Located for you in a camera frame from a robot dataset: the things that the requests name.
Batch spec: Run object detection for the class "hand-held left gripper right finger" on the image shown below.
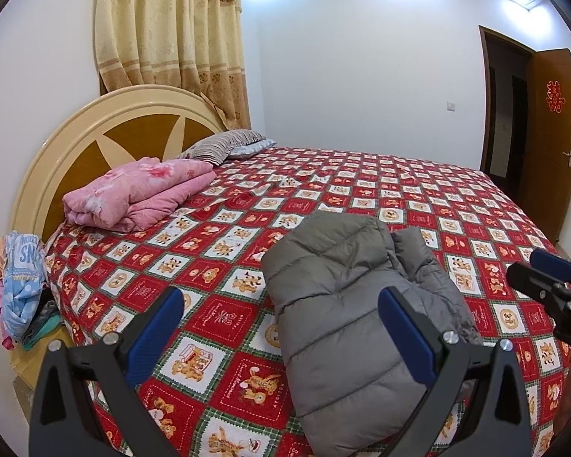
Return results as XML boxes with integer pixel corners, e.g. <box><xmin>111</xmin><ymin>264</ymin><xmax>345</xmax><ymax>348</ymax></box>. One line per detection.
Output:
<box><xmin>378</xmin><ymin>287</ymin><xmax>536</xmax><ymax>457</ymax></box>

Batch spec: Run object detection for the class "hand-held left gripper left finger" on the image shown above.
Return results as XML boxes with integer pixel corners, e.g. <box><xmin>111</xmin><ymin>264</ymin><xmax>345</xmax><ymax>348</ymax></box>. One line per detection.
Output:
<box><xmin>29</xmin><ymin>287</ymin><xmax>186</xmax><ymax>457</ymax></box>

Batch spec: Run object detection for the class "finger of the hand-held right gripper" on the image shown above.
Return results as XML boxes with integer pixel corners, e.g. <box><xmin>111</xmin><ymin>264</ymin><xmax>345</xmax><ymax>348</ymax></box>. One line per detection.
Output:
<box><xmin>530</xmin><ymin>249</ymin><xmax>571</xmax><ymax>291</ymax></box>
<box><xmin>507</xmin><ymin>264</ymin><xmax>569</xmax><ymax>304</ymax></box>

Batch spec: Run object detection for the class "grey puffer jacket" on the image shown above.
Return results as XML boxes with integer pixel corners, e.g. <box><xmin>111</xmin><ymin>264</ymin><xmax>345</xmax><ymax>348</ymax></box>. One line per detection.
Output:
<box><xmin>262</xmin><ymin>212</ymin><xmax>484</xmax><ymax>432</ymax></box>

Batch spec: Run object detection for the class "brown wooden door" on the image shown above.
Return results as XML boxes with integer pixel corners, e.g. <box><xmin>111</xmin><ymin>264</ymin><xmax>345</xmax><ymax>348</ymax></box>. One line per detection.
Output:
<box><xmin>523</xmin><ymin>48</ymin><xmax>571</xmax><ymax>244</ymax></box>

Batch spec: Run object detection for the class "teal cloth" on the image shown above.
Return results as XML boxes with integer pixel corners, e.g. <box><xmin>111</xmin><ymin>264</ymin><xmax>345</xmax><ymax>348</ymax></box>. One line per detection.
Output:
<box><xmin>21</xmin><ymin>302</ymin><xmax>61</xmax><ymax>349</ymax></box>

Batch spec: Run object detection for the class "bed with red printed bedspread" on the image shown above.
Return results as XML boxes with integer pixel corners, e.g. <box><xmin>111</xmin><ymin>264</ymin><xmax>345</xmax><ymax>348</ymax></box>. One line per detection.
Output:
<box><xmin>43</xmin><ymin>145</ymin><xmax>571</xmax><ymax>457</ymax></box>

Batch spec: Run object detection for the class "beige nightstand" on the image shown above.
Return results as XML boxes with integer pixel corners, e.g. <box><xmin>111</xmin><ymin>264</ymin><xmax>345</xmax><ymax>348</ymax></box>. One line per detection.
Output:
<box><xmin>10</xmin><ymin>338</ymin><xmax>77</xmax><ymax>392</ymax></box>

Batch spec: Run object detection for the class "light blue printed cloth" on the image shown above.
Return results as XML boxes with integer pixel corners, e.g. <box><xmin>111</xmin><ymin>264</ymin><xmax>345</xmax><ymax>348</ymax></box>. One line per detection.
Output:
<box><xmin>2</xmin><ymin>231</ymin><xmax>48</xmax><ymax>340</ymax></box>

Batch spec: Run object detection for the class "pink folded blanket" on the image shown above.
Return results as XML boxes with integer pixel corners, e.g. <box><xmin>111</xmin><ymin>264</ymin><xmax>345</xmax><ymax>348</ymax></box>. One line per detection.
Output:
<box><xmin>62</xmin><ymin>157</ymin><xmax>218</xmax><ymax>233</ymax></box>

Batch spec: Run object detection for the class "red paper door decoration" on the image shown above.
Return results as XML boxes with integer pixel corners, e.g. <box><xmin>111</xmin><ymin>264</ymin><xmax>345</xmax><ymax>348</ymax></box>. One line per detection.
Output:
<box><xmin>545</xmin><ymin>81</ymin><xmax>566</xmax><ymax>114</ymax></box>

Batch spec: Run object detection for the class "striped pillow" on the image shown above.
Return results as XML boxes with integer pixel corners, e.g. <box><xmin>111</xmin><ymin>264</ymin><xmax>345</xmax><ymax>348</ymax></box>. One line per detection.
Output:
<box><xmin>178</xmin><ymin>129</ymin><xmax>266</xmax><ymax>167</ymax></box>

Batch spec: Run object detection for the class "grey-blue pillow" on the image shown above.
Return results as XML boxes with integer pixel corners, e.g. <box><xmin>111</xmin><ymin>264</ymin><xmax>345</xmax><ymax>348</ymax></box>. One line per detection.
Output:
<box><xmin>227</xmin><ymin>139</ymin><xmax>277</xmax><ymax>161</ymax></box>

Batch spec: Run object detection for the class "cream and wooden round headboard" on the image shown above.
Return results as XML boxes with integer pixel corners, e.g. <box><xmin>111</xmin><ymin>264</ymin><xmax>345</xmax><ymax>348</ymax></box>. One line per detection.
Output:
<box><xmin>12</xmin><ymin>85</ymin><xmax>227</xmax><ymax>258</ymax></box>

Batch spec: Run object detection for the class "beige patterned curtain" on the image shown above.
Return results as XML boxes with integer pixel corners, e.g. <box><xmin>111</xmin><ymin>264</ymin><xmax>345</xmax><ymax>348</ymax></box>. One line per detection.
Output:
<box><xmin>95</xmin><ymin>0</ymin><xmax>252</xmax><ymax>132</ymax></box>

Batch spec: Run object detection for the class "dark brown door frame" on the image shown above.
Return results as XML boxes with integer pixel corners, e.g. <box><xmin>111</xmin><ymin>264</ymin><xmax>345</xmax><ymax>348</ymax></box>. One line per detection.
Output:
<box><xmin>478</xmin><ymin>25</ymin><xmax>536</xmax><ymax>192</ymax></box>

